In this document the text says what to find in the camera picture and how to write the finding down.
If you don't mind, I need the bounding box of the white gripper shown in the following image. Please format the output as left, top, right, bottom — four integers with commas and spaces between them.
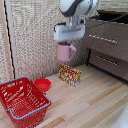
53, 21, 87, 43

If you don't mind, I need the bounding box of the pink plastic mug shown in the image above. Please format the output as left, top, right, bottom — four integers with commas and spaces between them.
56, 41, 77, 63

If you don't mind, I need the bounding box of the woven room divider screen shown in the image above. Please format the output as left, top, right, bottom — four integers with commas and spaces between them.
0, 0, 101, 85

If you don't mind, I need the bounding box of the dark wooden drawer cabinet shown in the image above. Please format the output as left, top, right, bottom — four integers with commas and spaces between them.
82, 9, 128, 83

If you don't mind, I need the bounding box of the red yellow snack box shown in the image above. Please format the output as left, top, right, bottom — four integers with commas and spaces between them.
58, 63, 83, 87

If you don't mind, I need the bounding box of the red plastic bowl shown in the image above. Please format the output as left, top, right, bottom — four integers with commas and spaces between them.
33, 77, 52, 93

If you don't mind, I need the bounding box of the red plastic shopping basket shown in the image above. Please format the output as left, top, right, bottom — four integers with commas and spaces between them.
0, 76, 52, 128

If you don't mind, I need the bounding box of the silver drawer handle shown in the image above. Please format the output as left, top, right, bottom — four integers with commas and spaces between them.
96, 54, 122, 67
87, 33, 120, 45

